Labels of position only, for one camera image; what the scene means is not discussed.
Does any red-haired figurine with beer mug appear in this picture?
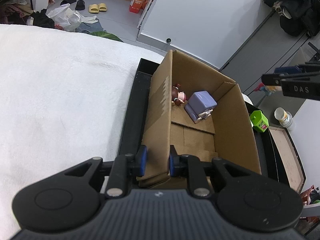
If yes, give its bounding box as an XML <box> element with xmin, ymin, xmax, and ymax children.
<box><xmin>253</xmin><ymin>82</ymin><xmax>282</xmax><ymax>96</ymax></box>

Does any brown cardboard box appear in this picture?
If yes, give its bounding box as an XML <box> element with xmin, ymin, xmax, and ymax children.
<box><xmin>139</xmin><ymin>50</ymin><xmax>261</xmax><ymax>188</ymax></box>

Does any purple rabbit cube toy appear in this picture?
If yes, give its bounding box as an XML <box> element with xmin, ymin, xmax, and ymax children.
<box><xmin>184</xmin><ymin>90</ymin><xmax>217</xmax><ymax>124</ymax></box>

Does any brown-haired girl figurine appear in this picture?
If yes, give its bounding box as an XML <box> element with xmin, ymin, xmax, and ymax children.
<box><xmin>171</xmin><ymin>83</ymin><xmax>187</xmax><ymax>106</ymax></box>

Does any black plastic tray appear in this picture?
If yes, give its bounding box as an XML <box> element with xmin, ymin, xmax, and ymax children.
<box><xmin>118</xmin><ymin>58</ymin><xmax>159</xmax><ymax>161</ymax></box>

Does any white yellow paper cup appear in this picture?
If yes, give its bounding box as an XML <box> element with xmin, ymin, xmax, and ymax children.
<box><xmin>274</xmin><ymin>107</ymin><xmax>295</xmax><ymax>131</ymax></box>

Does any green leaf cartoon rug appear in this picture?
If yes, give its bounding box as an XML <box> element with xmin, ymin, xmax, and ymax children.
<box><xmin>90</xmin><ymin>31</ymin><xmax>123</xmax><ymax>42</ymax></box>

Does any yellow slipper right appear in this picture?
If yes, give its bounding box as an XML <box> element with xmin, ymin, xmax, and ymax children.
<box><xmin>98</xmin><ymin>3</ymin><xmax>107</xmax><ymax>12</ymax></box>

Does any yellow slipper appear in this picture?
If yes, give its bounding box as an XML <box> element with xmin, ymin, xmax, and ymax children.
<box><xmin>88</xmin><ymin>4</ymin><xmax>99</xmax><ymax>14</ymax></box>
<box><xmin>98</xmin><ymin>3</ymin><xmax>107</xmax><ymax>12</ymax></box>

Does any orange cardboard box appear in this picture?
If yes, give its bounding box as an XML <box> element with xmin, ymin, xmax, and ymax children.
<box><xmin>129</xmin><ymin>0</ymin><xmax>149</xmax><ymax>14</ymax></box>

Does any yellow slipper left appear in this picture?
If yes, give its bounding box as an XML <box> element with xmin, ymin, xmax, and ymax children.
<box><xmin>88</xmin><ymin>4</ymin><xmax>99</xmax><ymax>14</ymax></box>

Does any white plastic bag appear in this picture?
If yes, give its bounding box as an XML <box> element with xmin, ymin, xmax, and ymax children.
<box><xmin>47</xmin><ymin>3</ymin><xmax>98</xmax><ymax>32</ymax></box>

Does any black slipper right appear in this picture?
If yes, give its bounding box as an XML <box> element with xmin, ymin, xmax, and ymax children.
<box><xmin>75</xmin><ymin>0</ymin><xmax>86</xmax><ymax>11</ymax></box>

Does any black slipper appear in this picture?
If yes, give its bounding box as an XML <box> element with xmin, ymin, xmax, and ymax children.
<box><xmin>60</xmin><ymin>0</ymin><xmax>76</xmax><ymax>5</ymax></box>
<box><xmin>75</xmin><ymin>0</ymin><xmax>86</xmax><ymax>11</ymax></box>

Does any black slipper left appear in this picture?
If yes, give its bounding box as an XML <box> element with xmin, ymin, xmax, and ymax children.
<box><xmin>60</xmin><ymin>0</ymin><xmax>76</xmax><ymax>5</ymax></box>

